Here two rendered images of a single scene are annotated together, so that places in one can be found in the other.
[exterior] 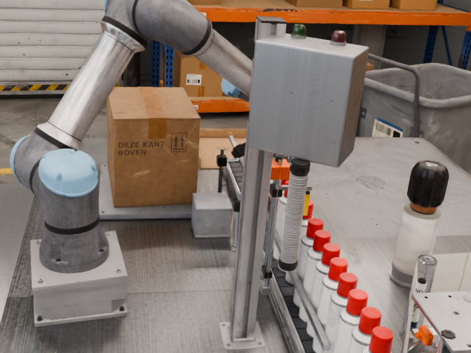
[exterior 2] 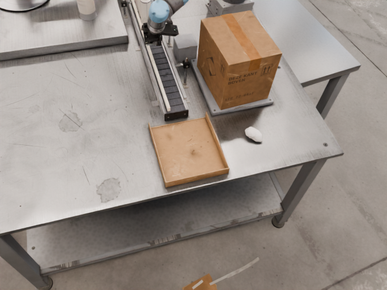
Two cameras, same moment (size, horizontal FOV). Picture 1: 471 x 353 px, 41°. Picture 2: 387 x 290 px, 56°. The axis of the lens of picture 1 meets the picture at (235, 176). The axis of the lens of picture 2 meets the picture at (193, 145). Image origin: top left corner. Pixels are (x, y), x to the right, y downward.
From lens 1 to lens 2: 304 cm
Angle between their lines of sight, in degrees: 101
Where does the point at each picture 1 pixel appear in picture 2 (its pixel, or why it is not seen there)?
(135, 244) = not seen: hidden behind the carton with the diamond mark
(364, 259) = (106, 23)
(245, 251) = not seen: outside the picture
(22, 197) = (296, 67)
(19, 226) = (279, 44)
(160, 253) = not seen: hidden behind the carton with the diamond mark
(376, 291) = (105, 7)
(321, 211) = (118, 79)
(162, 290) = (196, 16)
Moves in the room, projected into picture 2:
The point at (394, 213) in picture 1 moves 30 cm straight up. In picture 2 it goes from (68, 83) to (52, 30)
